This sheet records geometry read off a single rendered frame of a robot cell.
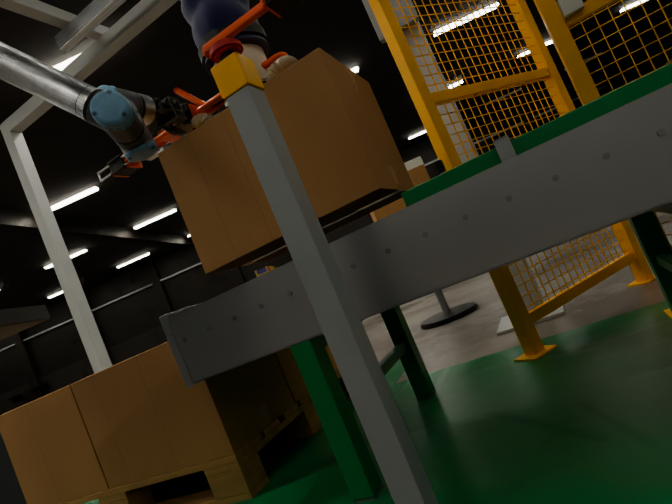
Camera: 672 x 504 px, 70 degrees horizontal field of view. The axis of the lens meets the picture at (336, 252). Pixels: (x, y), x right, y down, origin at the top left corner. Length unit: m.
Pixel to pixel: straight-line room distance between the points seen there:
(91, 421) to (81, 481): 0.26
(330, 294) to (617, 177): 0.56
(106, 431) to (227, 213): 0.94
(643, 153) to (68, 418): 1.94
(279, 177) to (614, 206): 0.62
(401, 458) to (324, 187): 0.68
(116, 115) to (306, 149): 0.47
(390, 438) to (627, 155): 0.67
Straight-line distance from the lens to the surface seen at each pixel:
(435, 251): 1.03
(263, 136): 0.97
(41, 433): 2.25
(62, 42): 4.70
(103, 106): 1.32
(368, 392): 0.94
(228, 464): 1.65
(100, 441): 2.01
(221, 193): 1.44
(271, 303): 1.20
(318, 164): 1.28
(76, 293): 5.22
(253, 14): 1.35
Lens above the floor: 0.50
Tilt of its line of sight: 3 degrees up
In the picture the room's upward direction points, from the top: 23 degrees counter-clockwise
